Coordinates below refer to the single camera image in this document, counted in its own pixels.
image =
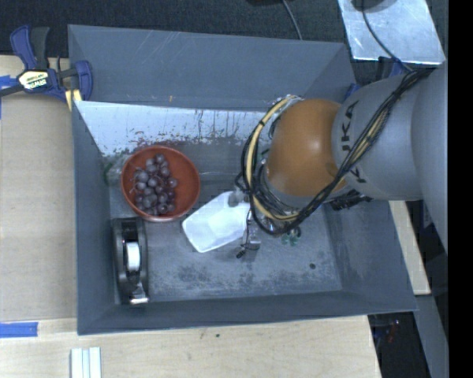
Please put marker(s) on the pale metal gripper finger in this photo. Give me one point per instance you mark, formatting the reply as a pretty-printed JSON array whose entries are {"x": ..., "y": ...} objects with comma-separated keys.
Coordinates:
[
  {"x": 254, "y": 239},
  {"x": 235, "y": 199}
]

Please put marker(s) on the white plastic tub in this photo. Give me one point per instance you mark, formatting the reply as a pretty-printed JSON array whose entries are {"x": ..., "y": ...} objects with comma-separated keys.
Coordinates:
[{"x": 214, "y": 223}]

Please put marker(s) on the grey metal bin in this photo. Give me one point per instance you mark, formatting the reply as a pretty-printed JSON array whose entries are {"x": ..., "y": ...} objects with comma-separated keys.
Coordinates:
[{"x": 236, "y": 282}]

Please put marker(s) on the red-brown bowl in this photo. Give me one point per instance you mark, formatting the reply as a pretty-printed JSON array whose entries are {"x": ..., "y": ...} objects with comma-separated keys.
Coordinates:
[{"x": 187, "y": 175}]

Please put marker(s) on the purple grape bunch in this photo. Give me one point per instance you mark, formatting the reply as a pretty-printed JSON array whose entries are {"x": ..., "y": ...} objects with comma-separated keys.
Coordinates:
[{"x": 153, "y": 183}]

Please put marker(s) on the black tape dispenser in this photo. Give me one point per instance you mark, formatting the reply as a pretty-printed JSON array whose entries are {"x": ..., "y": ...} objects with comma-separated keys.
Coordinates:
[{"x": 122, "y": 258}]

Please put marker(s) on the pale wood board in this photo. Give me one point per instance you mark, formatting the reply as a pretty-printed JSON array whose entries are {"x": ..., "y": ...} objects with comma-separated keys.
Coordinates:
[{"x": 35, "y": 211}]

